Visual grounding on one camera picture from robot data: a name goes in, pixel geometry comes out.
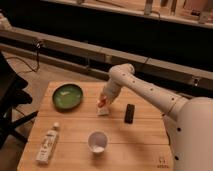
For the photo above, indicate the white sponge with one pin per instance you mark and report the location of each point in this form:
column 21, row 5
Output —
column 103, row 111

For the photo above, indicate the black rectangular block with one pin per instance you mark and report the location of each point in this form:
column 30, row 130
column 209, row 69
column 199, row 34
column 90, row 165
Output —
column 129, row 114

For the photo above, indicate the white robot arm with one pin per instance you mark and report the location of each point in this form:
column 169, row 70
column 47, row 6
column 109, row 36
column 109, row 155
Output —
column 193, row 149

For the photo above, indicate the black office chair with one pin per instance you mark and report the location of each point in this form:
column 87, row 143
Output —
column 11, row 95

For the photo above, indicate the green plate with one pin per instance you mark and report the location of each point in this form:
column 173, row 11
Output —
column 67, row 96

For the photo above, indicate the white paper cup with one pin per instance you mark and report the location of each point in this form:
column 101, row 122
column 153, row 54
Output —
column 97, row 142

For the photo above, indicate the white plastic bottle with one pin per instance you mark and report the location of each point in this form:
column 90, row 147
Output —
column 48, row 144

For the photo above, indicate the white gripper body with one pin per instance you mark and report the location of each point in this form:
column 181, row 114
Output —
column 110, row 92

